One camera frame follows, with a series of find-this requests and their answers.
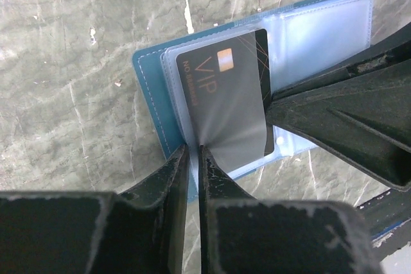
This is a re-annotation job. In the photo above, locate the black VIP credit card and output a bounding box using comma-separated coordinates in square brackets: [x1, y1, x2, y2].
[175, 29, 274, 172]

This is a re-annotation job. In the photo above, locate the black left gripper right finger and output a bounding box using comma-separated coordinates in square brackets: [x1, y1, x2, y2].
[198, 147, 382, 273]

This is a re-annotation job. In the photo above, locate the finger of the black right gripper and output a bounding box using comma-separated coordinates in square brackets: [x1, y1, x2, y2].
[266, 26, 410, 191]

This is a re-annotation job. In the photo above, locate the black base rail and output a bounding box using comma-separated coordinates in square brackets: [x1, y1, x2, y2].
[357, 189, 410, 248]

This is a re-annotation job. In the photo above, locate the blue card holder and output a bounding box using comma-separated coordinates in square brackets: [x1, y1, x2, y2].
[132, 0, 373, 201]

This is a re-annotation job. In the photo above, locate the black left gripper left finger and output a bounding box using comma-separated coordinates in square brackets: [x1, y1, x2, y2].
[1, 146, 189, 273]

